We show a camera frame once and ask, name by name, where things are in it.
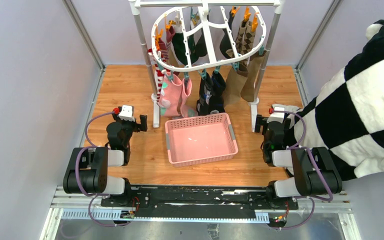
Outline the pink sock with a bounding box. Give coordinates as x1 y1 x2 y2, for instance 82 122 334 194
158 74 183 117
179 78 198 118

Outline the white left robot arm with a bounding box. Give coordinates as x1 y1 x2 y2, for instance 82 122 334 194
62 111 148 207

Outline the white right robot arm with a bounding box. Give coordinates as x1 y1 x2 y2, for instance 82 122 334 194
254 114 343 209

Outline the white oval clip hanger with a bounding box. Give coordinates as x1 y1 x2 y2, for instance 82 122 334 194
136 0 282 73

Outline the tan sock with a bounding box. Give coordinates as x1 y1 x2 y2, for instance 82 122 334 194
240 50 267 102
222 63 248 107

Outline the pink plastic basket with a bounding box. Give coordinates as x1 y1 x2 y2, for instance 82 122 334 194
165 113 239 167

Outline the red white striped sock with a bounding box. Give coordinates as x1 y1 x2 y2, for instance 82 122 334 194
148 48 166 108

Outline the brown argyle sock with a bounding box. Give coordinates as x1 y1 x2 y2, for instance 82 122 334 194
235 20 256 56

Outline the black white checkered blanket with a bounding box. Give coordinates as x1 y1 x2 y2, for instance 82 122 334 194
284 19 384 181

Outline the dark green sock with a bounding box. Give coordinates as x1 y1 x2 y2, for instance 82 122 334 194
171 33 199 65

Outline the white metal drying rack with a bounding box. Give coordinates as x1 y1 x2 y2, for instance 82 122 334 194
129 0 285 132

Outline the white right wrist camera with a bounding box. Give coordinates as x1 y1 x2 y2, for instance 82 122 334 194
267 107 285 123

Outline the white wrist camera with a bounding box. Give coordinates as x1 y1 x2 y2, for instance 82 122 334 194
267 107 285 123
117 105 136 122

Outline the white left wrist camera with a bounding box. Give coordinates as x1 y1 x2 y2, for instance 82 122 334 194
117 105 136 122

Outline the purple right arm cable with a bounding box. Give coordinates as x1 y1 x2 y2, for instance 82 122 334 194
267 110 334 231

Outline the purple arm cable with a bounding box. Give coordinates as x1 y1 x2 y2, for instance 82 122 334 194
74 111 133 228
267 110 334 231

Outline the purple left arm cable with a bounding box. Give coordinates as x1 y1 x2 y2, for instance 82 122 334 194
74 111 133 228

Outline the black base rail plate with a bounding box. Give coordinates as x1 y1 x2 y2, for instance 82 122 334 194
100 184 298 220

